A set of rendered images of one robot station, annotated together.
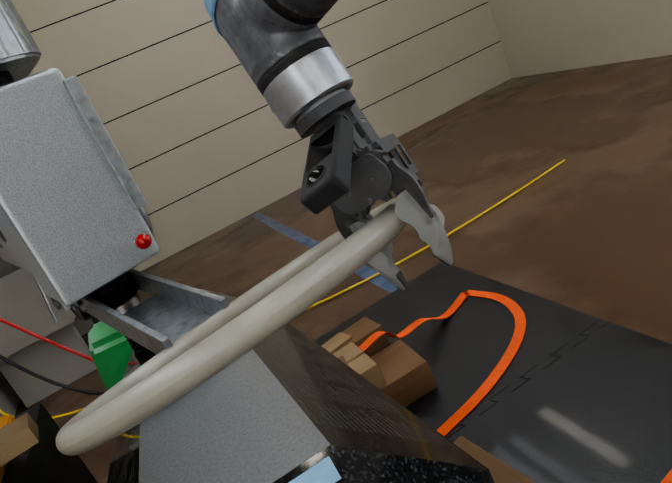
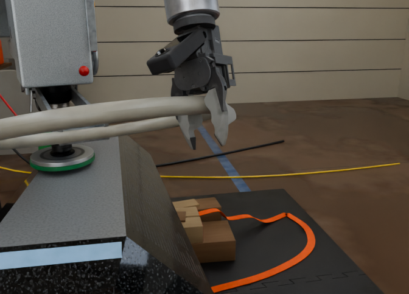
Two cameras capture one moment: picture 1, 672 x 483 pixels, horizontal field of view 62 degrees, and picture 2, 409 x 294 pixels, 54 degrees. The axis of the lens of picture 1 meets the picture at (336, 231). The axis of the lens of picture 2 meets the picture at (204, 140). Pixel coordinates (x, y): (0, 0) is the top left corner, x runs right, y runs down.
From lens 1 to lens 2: 0.16 m
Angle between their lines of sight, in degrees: 5
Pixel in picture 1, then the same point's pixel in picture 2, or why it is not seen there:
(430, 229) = (218, 118)
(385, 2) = (335, 9)
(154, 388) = (13, 122)
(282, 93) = (171, 0)
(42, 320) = (23, 107)
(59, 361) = not seen: hidden behind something
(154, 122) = (150, 19)
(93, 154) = (79, 6)
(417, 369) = (227, 242)
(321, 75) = not seen: outside the picture
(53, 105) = not seen: outside the picture
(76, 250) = (42, 57)
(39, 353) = not seen: hidden behind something
